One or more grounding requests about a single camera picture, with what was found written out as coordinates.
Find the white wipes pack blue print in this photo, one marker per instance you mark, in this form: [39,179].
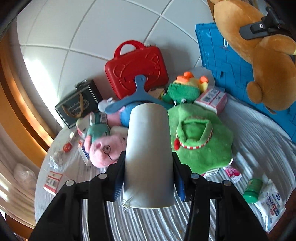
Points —
[271,206]

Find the green plastic bottle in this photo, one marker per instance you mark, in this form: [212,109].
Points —
[252,190]

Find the black gift bag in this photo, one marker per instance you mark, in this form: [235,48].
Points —
[79,103]

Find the small green frog plush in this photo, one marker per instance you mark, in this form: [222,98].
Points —
[177,94]

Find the large green frog plush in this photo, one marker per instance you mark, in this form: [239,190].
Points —
[199,138]

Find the red white cigarette box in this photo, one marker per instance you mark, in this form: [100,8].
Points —
[54,181]

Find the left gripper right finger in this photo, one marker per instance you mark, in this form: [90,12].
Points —
[234,219]

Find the small red cube box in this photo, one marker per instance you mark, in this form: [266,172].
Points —
[67,147]

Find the brown teddy bear plush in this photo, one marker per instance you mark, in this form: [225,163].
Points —
[270,57]

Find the blue plastic storage crate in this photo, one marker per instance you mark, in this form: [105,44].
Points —
[233,73]

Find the pink tissue pack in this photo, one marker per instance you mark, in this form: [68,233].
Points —
[213,99]

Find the white paper roll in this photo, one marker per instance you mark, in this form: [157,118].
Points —
[148,180]

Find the crumpled white tissue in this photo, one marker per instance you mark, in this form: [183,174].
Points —
[56,160]

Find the pink pig plush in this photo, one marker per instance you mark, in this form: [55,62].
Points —
[105,150]

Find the blue round plush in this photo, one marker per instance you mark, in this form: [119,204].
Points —
[126,111]

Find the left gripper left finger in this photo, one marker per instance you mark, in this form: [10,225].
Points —
[62,220]

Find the red plastic toy suitcase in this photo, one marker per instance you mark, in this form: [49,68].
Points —
[132,58]

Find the yellow duck plush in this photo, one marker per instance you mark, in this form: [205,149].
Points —
[188,79]

